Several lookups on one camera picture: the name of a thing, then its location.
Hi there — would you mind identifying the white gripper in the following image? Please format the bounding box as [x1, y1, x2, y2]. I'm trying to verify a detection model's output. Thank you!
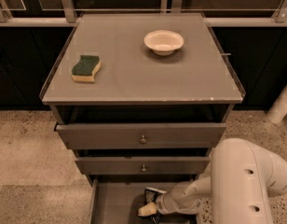
[138, 182, 200, 217]

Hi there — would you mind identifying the blue chip bag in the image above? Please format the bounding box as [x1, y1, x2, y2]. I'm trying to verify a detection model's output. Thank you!
[144, 187, 166, 224]

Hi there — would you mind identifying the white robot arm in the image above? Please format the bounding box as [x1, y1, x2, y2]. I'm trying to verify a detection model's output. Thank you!
[138, 138, 287, 224]

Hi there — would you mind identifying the grey bottom drawer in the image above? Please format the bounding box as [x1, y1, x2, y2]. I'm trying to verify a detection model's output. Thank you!
[90, 175, 196, 224]

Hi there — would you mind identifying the grey drawer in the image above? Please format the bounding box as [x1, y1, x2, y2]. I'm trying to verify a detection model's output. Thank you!
[90, 175, 196, 224]
[75, 157, 210, 175]
[56, 123, 226, 149]

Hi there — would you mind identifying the grey middle drawer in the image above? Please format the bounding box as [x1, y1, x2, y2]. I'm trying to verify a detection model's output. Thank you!
[75, 157, 210, 175]

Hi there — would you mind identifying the grey top drawer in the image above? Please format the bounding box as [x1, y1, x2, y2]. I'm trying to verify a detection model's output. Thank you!
[56, 123, 226, 149]

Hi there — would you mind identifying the grey drawer cabinet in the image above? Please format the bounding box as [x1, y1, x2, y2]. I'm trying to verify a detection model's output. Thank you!
[39, 12, 246, 224]

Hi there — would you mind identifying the green and yellow sponge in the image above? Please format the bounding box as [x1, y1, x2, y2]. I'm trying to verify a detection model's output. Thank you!
[71, 55, 101, 83]

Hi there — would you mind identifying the white pipe post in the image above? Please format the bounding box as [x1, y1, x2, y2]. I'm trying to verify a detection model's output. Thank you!
[266, 85, 287, 124]

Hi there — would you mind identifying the metal railing frame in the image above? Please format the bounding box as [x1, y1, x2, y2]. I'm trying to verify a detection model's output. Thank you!
[0, 0, 287, 27]

